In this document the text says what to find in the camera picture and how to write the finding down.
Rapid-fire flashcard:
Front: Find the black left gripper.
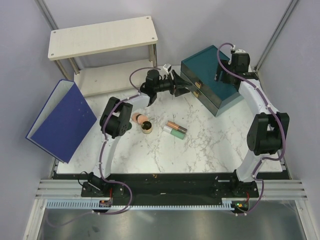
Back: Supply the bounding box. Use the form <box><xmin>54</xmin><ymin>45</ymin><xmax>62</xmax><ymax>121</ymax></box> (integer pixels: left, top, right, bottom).
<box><xmin>155</xmin><ymin>70</ymin><xmax>193</xmax><ymax>98</ymax></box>

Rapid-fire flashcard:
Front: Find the smoked clear drawer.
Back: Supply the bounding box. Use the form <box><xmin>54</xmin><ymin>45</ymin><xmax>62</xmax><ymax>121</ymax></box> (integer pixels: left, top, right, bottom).
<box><xmin>190</xmin><ymin>89</ymin><xmax>219</xmax><ymax>117</ymax></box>
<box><xmin>180</xmin><ymin>72</ymin><xmax>221</xmax><ymax>109</ymax></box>

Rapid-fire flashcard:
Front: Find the copper lipstick tube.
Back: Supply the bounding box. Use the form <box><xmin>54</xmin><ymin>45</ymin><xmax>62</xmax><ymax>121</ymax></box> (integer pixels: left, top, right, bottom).
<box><xmin>166</xmin><ymin>120</ymin><xmax>187</xmax><ymax>134</ymax></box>

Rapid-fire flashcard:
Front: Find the green white cosmetic tube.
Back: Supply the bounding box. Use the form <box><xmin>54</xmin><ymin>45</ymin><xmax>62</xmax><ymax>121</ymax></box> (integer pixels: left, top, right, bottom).
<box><xmin>163</xmin><ymin>125</ymin><xmax>185</xmax><ymax>140</ymax></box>

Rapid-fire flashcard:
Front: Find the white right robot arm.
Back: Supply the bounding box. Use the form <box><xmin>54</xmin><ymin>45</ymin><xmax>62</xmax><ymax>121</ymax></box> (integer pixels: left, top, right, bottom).
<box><xmin>214</xmin><ymin>48</ymin><xmax>290</xmax><ymax>197</ymax></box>

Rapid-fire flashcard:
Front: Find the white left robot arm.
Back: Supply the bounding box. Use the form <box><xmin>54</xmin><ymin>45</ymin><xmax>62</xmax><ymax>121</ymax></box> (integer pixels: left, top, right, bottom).
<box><xmin>81</xmin><ymin>67</ymin><xmax>192</xmax><ymax>197</ymax></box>

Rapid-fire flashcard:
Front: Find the pink makeup sponge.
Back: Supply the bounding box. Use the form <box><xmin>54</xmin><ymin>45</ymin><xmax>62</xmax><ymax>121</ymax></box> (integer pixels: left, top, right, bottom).
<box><xmin>131</xmin><ymin>112</ymin><xmax>149</xmax><ymax>125</ymax></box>

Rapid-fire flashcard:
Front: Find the teal drawer cabinet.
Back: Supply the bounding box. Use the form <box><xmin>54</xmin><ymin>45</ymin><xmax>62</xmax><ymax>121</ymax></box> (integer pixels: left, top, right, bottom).
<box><xmin>180</xmin><ymin>45</ymin><xmax>243</xmax><ymax>116</ymax></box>

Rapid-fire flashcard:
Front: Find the gold cosmetic jar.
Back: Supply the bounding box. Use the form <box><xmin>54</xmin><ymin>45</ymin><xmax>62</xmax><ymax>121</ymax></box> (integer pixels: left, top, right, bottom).
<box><xmin>141</xmin><ymin>121</ymin><xmax>153</xmax><ymax>135</ymax></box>

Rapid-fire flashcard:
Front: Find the white two-tier shelf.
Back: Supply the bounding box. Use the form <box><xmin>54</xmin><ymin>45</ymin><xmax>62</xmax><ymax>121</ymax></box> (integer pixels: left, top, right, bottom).
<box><xmin>48</xmin><ymin>16</ymin><xmax>158</xmax><ymax>97</ymax></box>

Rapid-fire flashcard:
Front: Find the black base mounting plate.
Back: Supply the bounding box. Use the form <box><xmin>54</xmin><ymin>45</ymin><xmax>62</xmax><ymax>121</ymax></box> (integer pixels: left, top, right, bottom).
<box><xmin>51</xmin><ymin>172</ymin><xmax>292</xmax><ymax>206</ymax></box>

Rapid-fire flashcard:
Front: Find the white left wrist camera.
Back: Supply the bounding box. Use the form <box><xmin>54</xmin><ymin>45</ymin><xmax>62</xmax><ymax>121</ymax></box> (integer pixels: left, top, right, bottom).
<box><xmin>162</xmin><ymin>63</ymin><xmax>172</xmax><ymax>74</ymax></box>

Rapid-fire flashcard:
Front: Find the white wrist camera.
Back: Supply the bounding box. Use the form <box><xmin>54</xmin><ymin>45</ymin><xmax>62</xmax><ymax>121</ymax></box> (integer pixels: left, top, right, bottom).
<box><xmin>230</xmin><ymin>45</ymin><xmax>247</xmax><ymax>54</ymax></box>
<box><xmin>162</xmin><ymin>63</ymin><xmax>172</xmax><ymax>74</ymax></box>

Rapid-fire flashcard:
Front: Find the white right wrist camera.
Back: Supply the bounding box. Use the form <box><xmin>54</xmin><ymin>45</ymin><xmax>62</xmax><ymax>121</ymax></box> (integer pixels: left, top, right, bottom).
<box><xmin>230</xmin><ymin>45</ymin><xmax>247</xmax><ymax>54</ymax></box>

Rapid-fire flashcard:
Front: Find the blue ring binder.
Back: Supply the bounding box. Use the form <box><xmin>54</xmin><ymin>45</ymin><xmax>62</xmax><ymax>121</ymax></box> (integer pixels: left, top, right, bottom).
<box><xmin>26</xmin><ymin>79</ymin><xmax>97</xmax><ymax>163</ymax></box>

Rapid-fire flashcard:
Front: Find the light blue cable duct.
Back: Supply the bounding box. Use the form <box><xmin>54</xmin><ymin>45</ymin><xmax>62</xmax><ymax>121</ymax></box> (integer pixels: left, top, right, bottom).
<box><xmin>45</xmin><ymin>199</ymin><xmax>235</xmax><ymax>211</ymax></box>

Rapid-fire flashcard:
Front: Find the aluminium front rail frame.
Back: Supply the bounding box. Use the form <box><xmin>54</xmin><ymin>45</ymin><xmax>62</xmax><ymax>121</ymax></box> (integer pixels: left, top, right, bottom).
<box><xmin>24</xmin><ymin>170</ymin><xmax>308</xmax><ymax>240</ymax></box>

